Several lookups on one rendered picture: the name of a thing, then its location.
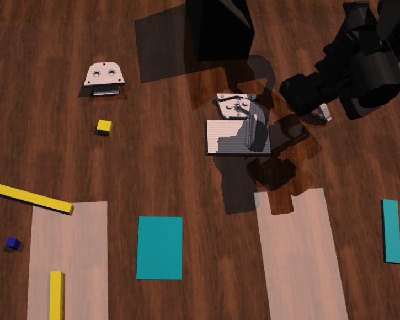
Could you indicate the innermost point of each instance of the pink trapezoid plate with holes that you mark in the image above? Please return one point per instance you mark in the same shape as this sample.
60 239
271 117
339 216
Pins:
228 105

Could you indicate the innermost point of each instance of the teal rectangular plate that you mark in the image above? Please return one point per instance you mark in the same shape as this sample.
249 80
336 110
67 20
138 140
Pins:
159 249

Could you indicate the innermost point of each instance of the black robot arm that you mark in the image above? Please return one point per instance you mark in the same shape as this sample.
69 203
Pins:
373 68

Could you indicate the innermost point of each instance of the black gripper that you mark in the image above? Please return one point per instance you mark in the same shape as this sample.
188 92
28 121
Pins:
305 94

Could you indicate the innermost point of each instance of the teal rectangular block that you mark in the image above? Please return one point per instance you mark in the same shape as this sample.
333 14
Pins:
391 231

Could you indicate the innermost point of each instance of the pink rectangular plate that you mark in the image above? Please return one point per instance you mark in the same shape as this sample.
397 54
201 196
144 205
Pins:
228 137

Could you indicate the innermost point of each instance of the small blue cube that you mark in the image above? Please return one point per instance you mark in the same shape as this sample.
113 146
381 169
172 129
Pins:
13 243

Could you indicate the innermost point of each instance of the yellow flat bar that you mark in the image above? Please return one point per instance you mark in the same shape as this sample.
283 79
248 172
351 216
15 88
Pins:
36 199

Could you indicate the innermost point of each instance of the pink plate with two round holes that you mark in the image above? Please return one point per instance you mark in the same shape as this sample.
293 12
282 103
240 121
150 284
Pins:
104 79

